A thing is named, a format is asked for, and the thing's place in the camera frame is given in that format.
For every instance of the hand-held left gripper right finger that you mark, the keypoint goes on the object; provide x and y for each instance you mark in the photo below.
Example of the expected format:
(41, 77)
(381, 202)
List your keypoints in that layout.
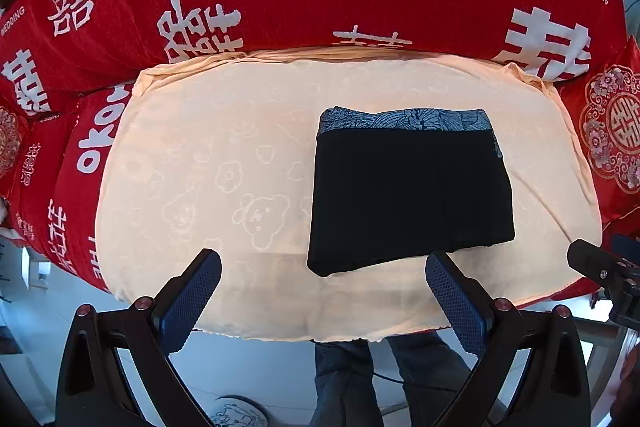
(457, 302)

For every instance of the person's left leg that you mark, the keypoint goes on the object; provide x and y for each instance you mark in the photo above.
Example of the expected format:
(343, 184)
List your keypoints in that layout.
(345, 387)

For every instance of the red printed pillow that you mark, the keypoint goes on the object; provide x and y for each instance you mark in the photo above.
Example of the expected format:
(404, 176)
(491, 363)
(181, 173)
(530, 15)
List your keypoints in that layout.
(30, 57)

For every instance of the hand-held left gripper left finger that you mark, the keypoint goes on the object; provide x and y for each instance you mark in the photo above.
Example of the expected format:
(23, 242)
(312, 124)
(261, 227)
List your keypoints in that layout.
(192, 302)

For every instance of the dark pants with patterned waistband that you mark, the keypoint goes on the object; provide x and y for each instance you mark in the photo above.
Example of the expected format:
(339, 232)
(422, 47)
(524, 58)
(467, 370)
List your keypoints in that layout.
(410, 197)

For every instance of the white patterned slipper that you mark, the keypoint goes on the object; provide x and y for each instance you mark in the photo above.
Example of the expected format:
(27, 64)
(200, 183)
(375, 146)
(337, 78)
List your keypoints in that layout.
(240, 413)

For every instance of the cream embossed blanket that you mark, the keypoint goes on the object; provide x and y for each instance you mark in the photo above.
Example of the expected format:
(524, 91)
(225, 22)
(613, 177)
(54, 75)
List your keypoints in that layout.
(210, 147)

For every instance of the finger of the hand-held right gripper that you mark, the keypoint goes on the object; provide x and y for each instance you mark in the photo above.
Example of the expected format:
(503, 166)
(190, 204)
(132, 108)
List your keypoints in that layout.
(592, 262)

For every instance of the red embroidered pillow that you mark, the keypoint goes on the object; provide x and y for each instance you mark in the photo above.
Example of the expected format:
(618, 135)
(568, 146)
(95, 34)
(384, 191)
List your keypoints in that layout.
(607, 132)
(10, 147)

